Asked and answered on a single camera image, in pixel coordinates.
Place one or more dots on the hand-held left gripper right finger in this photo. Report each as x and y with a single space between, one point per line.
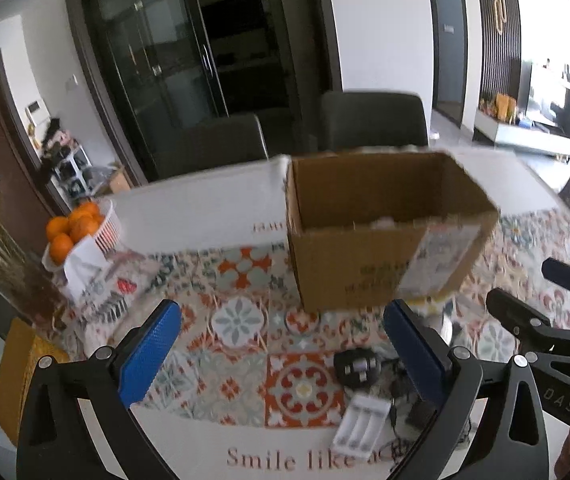
415 355

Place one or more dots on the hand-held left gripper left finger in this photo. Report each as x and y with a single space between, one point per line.
150 355

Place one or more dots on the brown cardboard box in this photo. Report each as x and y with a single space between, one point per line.
345 270

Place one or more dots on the black power adapter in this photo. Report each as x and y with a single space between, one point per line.
421 414

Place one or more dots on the leaf printed cloth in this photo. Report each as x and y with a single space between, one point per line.
120 290

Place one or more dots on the white battery charger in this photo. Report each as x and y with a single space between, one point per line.
360 427

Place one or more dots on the white tissue paper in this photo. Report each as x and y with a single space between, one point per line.
85 267

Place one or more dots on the white plastic fruit basket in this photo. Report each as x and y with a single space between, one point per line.
107 230

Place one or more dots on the yellow woven mat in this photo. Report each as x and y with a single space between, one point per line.
15 375

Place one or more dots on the orange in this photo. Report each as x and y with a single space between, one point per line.
61 248
56 227
100 219
85 228
84 210

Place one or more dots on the white television stand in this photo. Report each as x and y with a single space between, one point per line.
525 135

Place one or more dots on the cardboard box on floor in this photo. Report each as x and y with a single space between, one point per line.
120 180

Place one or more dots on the yellow paper bags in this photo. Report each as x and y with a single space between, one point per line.
505 107

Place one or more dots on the white shoe rack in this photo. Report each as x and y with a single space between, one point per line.
72 170

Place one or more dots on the dark grey dining chair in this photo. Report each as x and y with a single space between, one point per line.
215 145
372 120

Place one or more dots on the grey interior door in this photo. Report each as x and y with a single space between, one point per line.
449 45

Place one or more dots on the dark glass cabinet doors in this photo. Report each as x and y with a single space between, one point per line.
155 60

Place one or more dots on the dark slatted wall panel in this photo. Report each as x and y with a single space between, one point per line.
497 60

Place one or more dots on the white wall intercom panel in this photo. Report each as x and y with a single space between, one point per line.
36 112

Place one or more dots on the gold wall ornament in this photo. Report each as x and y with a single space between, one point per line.
500 10

